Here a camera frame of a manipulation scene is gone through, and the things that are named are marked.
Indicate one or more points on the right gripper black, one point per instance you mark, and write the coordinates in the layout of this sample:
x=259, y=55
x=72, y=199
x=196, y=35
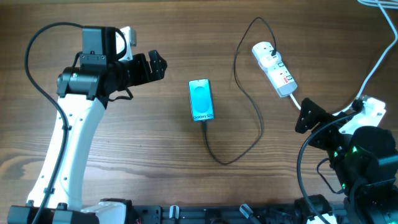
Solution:
x=317, y=114

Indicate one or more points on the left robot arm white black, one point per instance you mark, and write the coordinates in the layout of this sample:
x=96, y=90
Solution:
x=104, y=65

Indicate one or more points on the white usb charger adapter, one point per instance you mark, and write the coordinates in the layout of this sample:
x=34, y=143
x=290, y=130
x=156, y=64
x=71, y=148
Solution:
x=268, y=61

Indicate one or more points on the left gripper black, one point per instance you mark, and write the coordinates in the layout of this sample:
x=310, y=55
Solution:
x=139, y=60

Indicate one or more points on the white power strip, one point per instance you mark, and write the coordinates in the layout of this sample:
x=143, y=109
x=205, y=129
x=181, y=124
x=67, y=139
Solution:
x=280, y=78

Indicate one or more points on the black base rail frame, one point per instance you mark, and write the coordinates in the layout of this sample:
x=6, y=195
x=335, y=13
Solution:
x=217, y=215

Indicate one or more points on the blue screen smartphone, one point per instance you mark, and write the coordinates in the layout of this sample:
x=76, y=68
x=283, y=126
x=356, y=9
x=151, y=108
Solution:
x=201, y=100

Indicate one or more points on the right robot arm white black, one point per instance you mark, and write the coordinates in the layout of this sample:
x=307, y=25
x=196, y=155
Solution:
x=363, y=156

